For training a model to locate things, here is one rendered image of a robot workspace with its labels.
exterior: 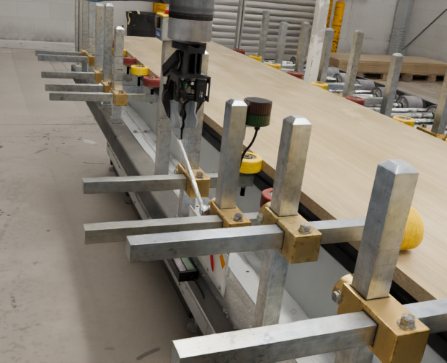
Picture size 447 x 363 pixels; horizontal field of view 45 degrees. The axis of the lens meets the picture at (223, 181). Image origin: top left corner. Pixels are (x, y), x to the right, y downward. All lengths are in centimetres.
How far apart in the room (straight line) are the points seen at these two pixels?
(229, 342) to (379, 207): 24
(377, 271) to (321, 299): 54
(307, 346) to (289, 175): 32
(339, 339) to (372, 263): 10
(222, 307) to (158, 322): 114
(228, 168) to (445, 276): 46
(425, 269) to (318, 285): 32
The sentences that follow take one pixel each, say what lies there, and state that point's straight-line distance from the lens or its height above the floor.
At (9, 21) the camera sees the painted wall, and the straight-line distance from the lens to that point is 874.
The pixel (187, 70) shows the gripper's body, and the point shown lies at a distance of 110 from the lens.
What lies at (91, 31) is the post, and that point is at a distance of 302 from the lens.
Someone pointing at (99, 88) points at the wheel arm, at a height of 80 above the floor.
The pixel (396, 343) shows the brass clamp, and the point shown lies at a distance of 68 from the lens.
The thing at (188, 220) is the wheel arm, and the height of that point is 86.
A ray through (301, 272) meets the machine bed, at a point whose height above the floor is 70.
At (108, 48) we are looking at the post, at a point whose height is 98.
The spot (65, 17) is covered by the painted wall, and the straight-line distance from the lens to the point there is 880.
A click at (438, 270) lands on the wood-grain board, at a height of 90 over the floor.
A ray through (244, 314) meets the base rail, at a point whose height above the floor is 70.
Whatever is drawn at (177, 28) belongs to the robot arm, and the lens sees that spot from 110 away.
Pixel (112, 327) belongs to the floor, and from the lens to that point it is 223.
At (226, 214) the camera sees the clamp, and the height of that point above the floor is 87.
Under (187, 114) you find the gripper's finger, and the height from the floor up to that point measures 105.
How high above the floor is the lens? 134
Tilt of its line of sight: 21 degrees down
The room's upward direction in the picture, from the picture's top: 6 degrees clockwise
